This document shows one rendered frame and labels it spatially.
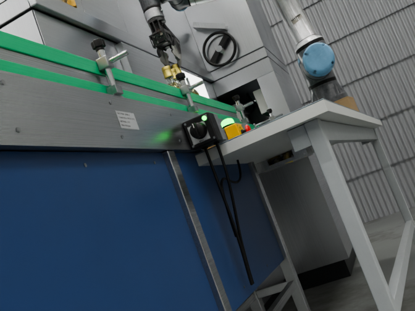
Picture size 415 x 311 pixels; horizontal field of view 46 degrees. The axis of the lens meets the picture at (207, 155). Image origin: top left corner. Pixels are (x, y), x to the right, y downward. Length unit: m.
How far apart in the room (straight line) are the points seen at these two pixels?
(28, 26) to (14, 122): 0.87
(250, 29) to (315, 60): 1.16
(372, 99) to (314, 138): 3.83
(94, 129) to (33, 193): 0.22
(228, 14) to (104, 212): 2.31
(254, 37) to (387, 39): 2.41
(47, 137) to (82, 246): 0.18
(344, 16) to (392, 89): 0.87
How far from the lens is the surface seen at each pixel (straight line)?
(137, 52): 2.07
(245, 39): 3.01
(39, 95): 0.84
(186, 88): 1.50
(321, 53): 1.91
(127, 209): 0.96
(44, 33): 1.60
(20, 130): 0.76
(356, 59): 5.20
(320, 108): 1.28
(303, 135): 1.34
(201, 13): 3.14
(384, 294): 1.36
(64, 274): 0.76
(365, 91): 5.15
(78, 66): 1.03
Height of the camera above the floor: 0.56
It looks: 7 degrees up
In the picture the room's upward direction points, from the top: 20 degrees counter-clockwise
